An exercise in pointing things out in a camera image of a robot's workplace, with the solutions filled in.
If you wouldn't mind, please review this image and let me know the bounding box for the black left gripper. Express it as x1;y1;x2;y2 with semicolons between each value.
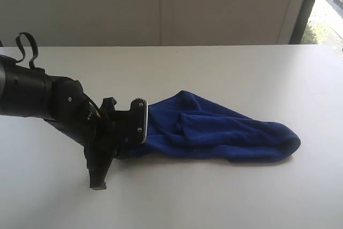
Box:
87;97;143;189

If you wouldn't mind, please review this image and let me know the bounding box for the blue towel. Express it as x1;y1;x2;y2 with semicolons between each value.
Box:
120;91;301;163

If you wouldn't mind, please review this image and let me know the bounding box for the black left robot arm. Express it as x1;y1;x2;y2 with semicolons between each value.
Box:
1;55;148;190

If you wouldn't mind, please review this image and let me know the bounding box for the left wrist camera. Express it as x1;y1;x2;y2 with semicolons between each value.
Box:
130;98;148;145

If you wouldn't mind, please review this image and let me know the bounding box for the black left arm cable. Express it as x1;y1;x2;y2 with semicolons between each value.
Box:
15;32;40;69

